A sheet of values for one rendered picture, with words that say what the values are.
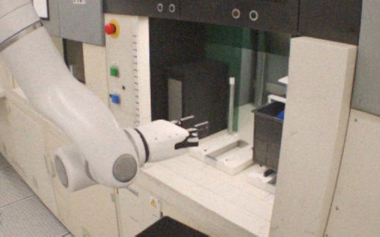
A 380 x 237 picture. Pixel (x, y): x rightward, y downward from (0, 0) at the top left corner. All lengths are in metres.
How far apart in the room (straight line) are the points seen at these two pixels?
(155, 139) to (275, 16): 0.36
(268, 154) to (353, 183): 0.43
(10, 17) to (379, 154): 0.70
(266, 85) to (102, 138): 1.44
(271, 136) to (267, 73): 0.84
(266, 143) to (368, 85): 0.52
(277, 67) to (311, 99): 1.18
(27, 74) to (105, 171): 0.20
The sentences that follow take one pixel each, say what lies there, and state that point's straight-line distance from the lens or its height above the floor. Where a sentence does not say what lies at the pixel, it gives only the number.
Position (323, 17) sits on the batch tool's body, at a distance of 0.73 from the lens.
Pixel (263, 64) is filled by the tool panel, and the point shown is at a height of 1.10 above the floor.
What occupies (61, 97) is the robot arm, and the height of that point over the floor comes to 1.33.
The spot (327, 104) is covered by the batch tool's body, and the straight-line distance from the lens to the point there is 0.69.
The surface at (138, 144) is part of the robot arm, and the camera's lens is 0.68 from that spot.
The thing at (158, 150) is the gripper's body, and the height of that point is 1.19.
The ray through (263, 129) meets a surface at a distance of 1.13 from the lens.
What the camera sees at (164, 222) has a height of 0.91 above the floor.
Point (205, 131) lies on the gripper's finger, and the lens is 0.79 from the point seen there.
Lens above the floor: 1.50
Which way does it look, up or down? 22 degrees down
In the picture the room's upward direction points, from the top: straight up
